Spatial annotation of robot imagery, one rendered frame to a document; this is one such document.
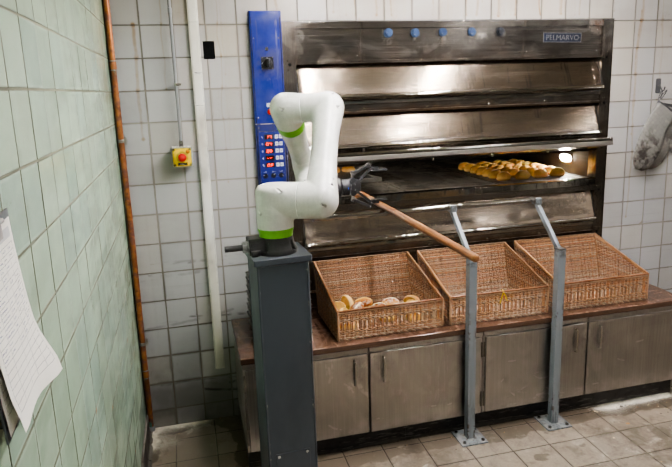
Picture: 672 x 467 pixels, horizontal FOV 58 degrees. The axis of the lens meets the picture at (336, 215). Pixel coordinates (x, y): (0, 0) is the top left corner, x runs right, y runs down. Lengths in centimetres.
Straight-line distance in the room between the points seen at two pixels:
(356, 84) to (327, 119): 102
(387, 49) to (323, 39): 35
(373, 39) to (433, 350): 162
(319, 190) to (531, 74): 193
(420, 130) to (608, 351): 156
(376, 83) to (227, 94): 78
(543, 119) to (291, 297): 210
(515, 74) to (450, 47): 42
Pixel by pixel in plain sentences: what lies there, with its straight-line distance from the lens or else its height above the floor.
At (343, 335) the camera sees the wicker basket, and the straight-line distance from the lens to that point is 295.
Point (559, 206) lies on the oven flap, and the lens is 388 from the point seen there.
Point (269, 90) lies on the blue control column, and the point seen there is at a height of 177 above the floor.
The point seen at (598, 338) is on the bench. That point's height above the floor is 42.
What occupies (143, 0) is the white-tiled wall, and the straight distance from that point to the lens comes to 316.
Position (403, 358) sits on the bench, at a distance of 305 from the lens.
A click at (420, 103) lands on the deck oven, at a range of 338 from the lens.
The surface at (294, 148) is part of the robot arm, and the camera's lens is 253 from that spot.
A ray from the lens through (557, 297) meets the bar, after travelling 325.
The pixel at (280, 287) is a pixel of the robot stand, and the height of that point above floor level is 109.
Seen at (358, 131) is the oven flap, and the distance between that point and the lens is 327.
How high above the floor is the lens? 177
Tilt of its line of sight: 12 degrees down
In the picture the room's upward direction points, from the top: 2 degrees counter-clockwise
